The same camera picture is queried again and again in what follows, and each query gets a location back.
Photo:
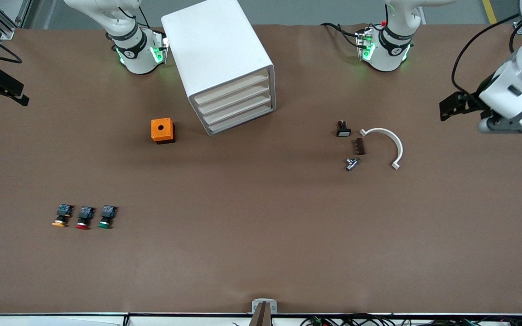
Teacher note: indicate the small silver metal fitting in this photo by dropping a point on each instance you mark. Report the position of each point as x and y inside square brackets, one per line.
[352, 164]

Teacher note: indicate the small black white-faced switch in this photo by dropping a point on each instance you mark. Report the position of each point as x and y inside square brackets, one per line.
[343, 131]

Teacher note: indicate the orange button enclosure box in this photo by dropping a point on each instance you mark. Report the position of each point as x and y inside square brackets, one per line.
[161, 130]

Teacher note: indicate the green mushroom push button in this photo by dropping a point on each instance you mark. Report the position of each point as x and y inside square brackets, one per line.
[107, 215]

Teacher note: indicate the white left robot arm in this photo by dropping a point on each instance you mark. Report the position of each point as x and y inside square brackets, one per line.
[388, 52]

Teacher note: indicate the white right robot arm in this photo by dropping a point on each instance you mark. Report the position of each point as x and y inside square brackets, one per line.
[129, 50]

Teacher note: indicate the white curved plastic bracket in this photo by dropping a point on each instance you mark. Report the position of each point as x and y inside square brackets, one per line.
[397, 145]

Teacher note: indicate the grey metal edge bracket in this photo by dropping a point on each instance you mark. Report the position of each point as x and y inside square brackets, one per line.
[273, 308]

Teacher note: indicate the red mushroom push button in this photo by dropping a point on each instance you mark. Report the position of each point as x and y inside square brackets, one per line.
[84, 216]

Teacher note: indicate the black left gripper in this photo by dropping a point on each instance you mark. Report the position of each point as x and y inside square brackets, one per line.
[479, 97]

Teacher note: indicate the yellow mushroom push button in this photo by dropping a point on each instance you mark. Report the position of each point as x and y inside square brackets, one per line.
[63, 213]

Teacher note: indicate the brown terminal block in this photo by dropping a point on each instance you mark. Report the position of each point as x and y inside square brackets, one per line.
[359, 146]

